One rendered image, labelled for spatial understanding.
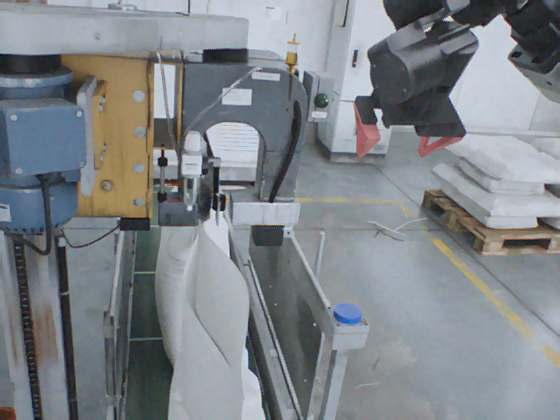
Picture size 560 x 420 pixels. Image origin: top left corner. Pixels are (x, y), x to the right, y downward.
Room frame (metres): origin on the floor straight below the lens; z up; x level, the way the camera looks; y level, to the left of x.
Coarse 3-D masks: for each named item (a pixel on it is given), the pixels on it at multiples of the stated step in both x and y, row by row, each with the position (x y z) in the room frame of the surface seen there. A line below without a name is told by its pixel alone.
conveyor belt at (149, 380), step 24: (144, 240) 2.04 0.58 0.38; (144, 264) 1.84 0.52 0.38; (144, 288) 1.66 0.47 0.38; (144, 312) 1.51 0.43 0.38; (144, 336) 1.38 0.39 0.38; (144, 360) 1.27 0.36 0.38; (168, 360) 1.28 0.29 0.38; (144, 384) 1.17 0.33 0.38; (168, 384) 1.18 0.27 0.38; (144, 408) 1.08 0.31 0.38; (264, 408) 1.13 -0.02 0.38
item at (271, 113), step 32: (192, 64) 0.96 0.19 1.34; (224, 64) 0.98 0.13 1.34; (256, 64) 1.02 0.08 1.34; (192, 96) 0.96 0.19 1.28; (256, 96) 1.00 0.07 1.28; (288, 96) 1.01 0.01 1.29; (192, 128) 0.97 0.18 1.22; (256, 128) 1.00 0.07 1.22; (288, 128) 1.01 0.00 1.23; (256, 192) 1.04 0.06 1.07; (288, 192) 1.02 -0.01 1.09
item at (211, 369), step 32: (192, 256) 0.81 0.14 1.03; (224, 256) 0.80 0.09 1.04; (192, 288) 0.83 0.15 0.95; (224, 288) 0.79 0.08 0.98; (192, 320) 0.62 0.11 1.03; (224, 320) 0.79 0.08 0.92; (192, 352) 0.61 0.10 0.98; (224, 352) 0.78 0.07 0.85; (192, 384) 0.61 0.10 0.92; (224, 384) 0.52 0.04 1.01; (256, 384) 0.75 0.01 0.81; (192, 416) 0.60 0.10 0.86; (224, 416) 0.51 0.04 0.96; (256, 416) 0.66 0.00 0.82
